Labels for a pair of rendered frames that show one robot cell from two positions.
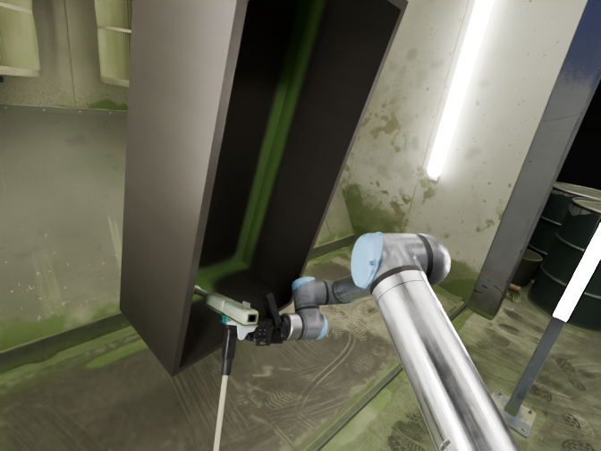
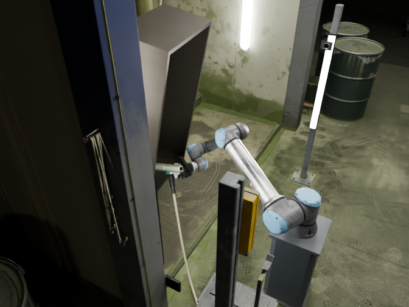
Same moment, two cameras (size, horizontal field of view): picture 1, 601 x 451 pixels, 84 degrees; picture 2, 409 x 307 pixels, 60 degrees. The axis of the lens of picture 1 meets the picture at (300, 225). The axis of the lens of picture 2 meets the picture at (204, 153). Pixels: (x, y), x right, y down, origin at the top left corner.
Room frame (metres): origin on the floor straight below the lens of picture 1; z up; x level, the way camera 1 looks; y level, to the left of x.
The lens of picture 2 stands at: (-1.13, 0.35, 2.29)
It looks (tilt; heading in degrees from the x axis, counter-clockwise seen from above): 36 degrees down; 347
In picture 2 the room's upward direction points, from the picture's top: straight up
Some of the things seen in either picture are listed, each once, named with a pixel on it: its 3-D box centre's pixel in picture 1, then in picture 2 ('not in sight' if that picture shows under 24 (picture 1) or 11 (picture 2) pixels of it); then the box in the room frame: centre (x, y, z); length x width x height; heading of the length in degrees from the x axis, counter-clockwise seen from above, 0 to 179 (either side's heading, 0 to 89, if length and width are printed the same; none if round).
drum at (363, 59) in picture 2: (591, 263); (349, 80); (2.42, -2.26, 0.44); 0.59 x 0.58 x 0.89; 153
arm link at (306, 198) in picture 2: not in sight; (305, 205); (0.19, -0.54, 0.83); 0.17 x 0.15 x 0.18; 110
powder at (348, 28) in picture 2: (585, 192); (346, 29); (3.04, -2.47, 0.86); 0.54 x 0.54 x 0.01
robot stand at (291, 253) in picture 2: not in sight; (293, 259); (0.19, -0.55, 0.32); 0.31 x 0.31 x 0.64; 49
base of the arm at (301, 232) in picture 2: not in sight; (302, 221); (0.19, -0.55, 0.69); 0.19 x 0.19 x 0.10
